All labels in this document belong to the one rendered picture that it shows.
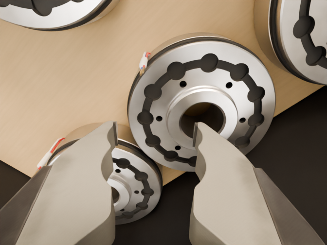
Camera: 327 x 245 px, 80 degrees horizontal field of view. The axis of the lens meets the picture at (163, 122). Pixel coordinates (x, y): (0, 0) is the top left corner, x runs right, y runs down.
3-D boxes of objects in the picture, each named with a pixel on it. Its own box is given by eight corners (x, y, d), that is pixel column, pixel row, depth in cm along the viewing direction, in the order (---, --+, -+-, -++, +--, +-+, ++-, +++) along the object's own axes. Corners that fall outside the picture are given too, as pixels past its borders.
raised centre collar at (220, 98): (208, 68, 12) (209, 71, 11) (249, 119, 14) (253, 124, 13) (151, 117, 14) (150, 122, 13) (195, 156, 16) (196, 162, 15)
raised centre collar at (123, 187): (99, 160, 16) (96, 166, 15) (143, 190, 17) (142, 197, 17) (63, 189, 17) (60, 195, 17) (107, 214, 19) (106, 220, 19)
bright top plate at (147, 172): (94, 117, 14) (91, 121, 14) (183, 187, 18) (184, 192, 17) (24, 184, 18) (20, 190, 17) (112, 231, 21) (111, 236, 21)
